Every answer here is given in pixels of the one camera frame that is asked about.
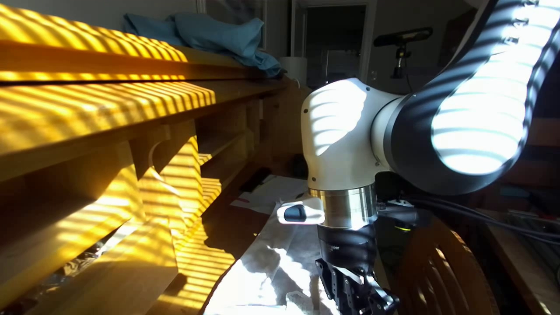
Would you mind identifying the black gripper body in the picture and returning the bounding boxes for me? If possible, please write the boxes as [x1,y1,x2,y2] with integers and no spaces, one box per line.
[317,222,381,276]

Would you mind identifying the white and red towel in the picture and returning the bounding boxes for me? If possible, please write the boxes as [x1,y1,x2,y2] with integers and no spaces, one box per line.
[203,199,352,315]

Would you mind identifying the wooden chair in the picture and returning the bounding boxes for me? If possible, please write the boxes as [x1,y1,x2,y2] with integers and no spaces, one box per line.
[395,209,502,315]

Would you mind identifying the white paper sheet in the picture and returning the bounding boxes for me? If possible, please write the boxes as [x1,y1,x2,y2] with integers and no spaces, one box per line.
[229,173,311,216]

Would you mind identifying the black flat remote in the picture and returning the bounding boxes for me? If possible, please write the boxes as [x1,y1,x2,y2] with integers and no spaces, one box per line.
[238,166,275,194]

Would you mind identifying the wooden side table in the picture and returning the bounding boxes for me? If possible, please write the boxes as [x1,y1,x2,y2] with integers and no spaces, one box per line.
[479,216,560,315]

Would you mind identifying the blue crumpled cloth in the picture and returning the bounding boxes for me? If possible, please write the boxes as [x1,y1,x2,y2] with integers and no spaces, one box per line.
[121,12,285,78]

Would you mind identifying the wooden desk with hutch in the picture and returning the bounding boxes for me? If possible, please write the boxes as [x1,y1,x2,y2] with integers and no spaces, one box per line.
[0,5,329,315]

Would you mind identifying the white door frame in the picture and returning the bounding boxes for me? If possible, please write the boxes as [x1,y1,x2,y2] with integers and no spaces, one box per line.
[289,0,380,83]

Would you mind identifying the black camera on stand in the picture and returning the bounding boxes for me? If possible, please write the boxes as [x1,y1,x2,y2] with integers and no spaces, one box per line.
[373,24,434,80]

